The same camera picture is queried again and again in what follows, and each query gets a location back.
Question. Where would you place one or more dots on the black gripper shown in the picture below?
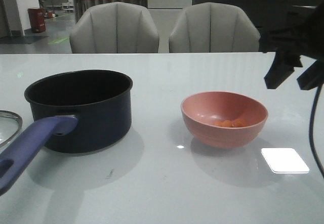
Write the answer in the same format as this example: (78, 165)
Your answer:
(303, 38)

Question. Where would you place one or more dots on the orange ham pieces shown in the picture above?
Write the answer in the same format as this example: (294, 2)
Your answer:
(239, 122)

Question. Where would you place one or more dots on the pink bowl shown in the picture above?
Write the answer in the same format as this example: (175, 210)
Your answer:
(201, 110)

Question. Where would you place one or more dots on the glass lid blue knob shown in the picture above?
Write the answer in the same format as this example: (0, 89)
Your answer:
(11, 124)

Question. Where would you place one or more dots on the grey counter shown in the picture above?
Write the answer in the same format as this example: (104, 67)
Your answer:
(264, 14)

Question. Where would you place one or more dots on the right beige chair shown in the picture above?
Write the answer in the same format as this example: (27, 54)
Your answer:
(213, 28)

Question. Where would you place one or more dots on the beige chair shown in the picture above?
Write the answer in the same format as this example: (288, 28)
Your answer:
(115, 28)
(213, 28)

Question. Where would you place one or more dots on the left beige chair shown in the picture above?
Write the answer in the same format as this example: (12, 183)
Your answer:
(115, 28)

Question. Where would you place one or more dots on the dark blue saucepan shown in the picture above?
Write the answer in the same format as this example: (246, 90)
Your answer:
(73, 112)

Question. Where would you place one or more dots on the red trash bin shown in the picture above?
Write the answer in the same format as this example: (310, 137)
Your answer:
(37, 20)

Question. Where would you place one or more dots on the dark floor mat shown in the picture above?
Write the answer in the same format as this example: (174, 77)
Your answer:
(21, 39)

